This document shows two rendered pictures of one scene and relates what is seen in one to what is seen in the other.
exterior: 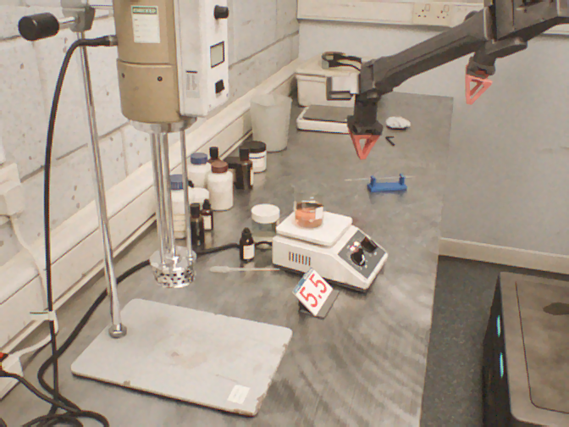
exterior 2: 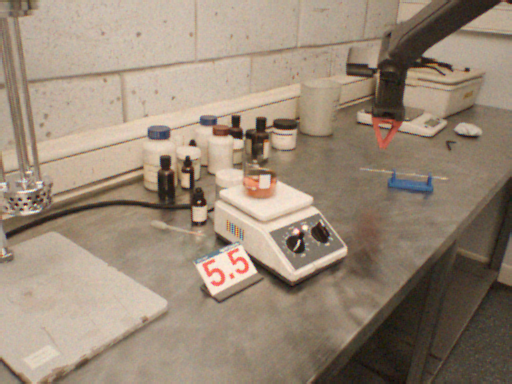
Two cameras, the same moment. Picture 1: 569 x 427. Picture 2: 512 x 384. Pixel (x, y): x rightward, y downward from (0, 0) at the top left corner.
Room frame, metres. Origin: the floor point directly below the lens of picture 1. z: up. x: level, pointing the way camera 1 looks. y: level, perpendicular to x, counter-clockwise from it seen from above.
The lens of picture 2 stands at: (0.32, -0.32, 1.17)
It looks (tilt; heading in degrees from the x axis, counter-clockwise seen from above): 24 degrees down; 22
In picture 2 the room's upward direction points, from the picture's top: 3 degrees clockwise
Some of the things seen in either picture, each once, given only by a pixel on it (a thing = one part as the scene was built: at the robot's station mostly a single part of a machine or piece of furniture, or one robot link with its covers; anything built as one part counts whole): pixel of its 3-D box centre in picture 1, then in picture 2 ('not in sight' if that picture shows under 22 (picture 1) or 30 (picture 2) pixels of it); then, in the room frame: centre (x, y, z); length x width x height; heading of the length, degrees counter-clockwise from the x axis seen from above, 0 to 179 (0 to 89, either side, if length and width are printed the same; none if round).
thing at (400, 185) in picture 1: (387, 181); (411, 179); (1.40, -0.27, 0.77); 0.10 x 0.03 x 0.04; 101
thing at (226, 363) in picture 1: (185, 350); (46, 292); (0.72, 0.15, 0.76); 0.30 x 0.20 x 0.01; 74
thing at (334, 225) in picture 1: (314, 224); (266, 197); (1.01, -0.06, 0.83); 0.12 x 0.12 x 0.01; 64
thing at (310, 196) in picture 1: (308, 206); (258, 172); (1.01, -0.04, 0.88); 0.07 x 0.06 x 0.08; 80
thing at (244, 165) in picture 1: (244, 167); (260, 139); (1.39, 0.11, 0.80); 0.04 x 0.04 x 0.11
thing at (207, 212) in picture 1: (207, 213); (187, 171); (1.15, 0.17, 0.79); 0.03 x 0.03 x 0.07
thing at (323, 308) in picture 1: (317, 291); (229, 269); (0.87, -0.06, 0.77); 0.09 x 0.06 x 0.04; 158
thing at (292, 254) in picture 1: (325, 247); (274, 225); (1.00, -0.08, 0.79); 0.22 x 0.13 x 0.08; 64
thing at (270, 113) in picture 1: (271, 121); (321, 106); (1.72, 0.05, 0.82); 0.18 x 0.13 x 0.15; 171
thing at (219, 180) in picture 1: (219, 185); (220, 149); (1.27, 0.16, 0.80); 0.06 x 0.06 x 0.11
